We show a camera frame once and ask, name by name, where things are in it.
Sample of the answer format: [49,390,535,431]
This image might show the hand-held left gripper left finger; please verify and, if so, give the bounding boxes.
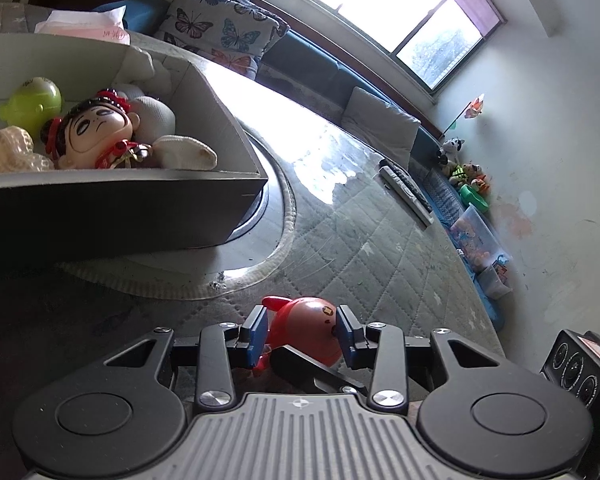
[102,305,268,413]

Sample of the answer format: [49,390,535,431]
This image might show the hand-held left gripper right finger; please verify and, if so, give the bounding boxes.
[335,306,505,413]

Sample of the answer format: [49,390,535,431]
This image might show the red plastic toy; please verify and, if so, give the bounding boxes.
[252,296,348,373]

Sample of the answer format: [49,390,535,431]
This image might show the grey storage box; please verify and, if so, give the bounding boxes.
[0,32,270,263]

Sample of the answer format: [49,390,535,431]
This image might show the white plush rabbit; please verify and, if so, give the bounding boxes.
[112,45,218,170]

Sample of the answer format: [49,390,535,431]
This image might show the black-haired doll figure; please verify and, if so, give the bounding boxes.
[41,89,153,171]

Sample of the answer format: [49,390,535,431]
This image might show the beige peanut toy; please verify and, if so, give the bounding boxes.
[0,126,56,175]

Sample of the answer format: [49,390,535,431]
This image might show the green round toy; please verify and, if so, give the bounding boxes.
[0,76,62,136]

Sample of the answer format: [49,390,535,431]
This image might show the quilted round desktop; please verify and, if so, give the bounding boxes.
[0,2,506,411]

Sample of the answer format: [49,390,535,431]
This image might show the round glass turntable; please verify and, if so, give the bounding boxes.
[55,125,298,302]

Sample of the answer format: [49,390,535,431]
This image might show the remote controls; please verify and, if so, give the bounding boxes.
[378,166,435,228]

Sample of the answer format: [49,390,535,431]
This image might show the small clear container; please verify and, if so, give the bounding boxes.
[475,255,513,301]

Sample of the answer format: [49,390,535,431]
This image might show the clear plastic storage bin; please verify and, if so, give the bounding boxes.
[450,205,513,273]

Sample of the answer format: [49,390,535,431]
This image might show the black remote control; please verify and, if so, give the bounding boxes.
[380,158,433,211]

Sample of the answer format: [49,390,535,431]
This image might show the green plastic toy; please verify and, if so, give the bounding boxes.
[459,185,491,211]

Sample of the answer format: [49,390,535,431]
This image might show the dog plush in green vest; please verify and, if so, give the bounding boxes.
[449,162,483,186]

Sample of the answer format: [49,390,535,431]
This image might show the black and white cow plush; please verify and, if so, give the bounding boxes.
[436,137,466,168]

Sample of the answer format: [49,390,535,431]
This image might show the grey cushion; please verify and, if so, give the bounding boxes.
[341,86,422,171]

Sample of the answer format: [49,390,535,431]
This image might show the colourful pinwheel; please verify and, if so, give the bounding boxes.
[440,94,486,138]

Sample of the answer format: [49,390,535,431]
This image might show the blue bench sofa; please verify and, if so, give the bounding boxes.
[92,0,506,331]

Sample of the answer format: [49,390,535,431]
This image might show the butterfly print pillow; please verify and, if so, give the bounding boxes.
[155,0,291,81]

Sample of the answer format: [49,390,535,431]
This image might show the window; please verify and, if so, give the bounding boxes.
[252,0,508,93]

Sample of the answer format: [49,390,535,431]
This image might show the pink tissue pack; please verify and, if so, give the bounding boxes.
[34,5,131,46]

